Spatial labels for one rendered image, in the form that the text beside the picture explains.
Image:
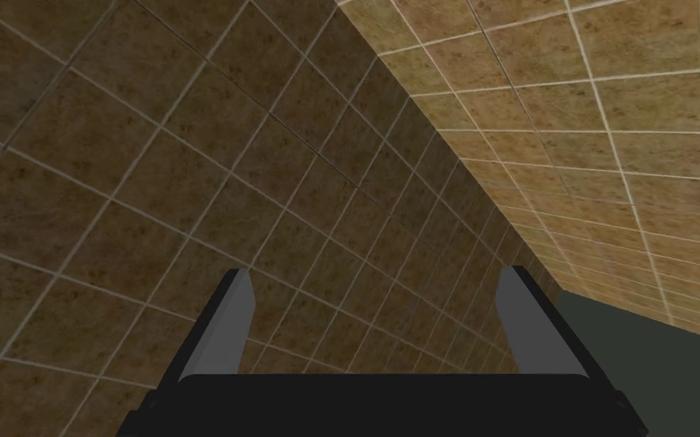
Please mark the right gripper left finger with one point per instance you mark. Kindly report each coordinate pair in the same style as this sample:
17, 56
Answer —
221, 331

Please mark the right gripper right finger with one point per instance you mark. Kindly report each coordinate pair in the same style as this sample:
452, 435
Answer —
537, 328

